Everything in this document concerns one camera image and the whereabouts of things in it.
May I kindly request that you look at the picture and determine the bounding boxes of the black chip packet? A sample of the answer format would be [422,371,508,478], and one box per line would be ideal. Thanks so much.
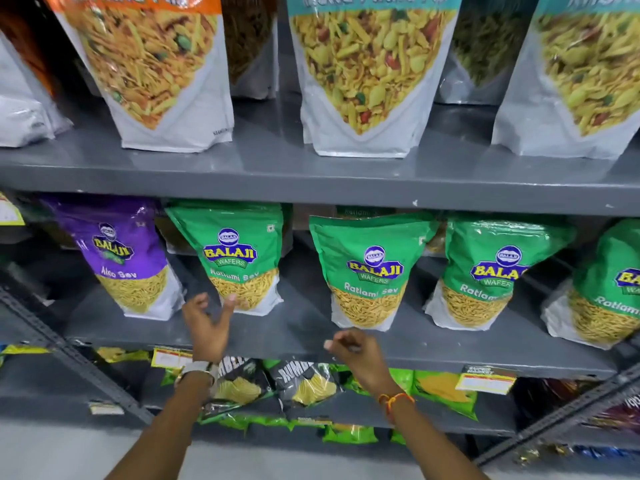
[269,359,345,411]
[199,357,275,421]

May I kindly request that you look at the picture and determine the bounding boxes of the person's left hand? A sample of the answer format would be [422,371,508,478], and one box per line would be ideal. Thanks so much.
[182,293,237,363]

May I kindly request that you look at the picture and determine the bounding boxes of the person's right hand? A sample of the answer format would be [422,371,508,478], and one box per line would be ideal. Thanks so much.
[323,328,402,398]

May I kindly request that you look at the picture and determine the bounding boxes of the small white shelf label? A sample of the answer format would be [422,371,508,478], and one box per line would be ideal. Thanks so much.
[89,400,126,417]

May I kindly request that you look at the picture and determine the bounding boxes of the pile of dark snack packets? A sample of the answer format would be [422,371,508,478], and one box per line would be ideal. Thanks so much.
[515,377,640,435]

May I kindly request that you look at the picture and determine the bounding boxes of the white wristwatch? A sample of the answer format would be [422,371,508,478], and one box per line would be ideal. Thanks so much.
[173,360,221,388]

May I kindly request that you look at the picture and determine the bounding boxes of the orange thread bracelet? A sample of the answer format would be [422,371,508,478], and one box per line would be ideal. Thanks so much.
[377,392,416,425]

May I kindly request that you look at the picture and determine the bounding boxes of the yellow green price label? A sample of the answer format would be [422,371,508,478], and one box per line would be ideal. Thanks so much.
[151,347,194,371]
[0,192,26,227]
[455,365,519,397]

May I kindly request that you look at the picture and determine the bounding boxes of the yellow snack packet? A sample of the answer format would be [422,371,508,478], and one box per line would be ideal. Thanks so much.
[96,347,152,364]
[0,343,51,368]

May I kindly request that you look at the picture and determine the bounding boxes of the person's right forearm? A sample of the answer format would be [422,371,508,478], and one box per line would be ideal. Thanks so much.
[385,394,489,480]

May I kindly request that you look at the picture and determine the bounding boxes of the snack packets on lower shelf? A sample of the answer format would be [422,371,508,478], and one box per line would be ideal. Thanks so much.
[139,352,519,438]

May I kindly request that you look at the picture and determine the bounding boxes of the person's left forearm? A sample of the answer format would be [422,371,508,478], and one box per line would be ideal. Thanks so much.
[105,374,216,480]

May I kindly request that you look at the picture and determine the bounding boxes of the teal snack mix bag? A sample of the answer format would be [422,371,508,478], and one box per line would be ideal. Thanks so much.
[433,0,540,107]
[491,0,640,161]
[286,0,465,159]

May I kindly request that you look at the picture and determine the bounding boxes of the green Ratlami Sev packet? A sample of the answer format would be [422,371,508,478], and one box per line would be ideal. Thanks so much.
[163,199,285,317]
[309,212,440,332]
[541,218,640,351]
[423,214,577,331]

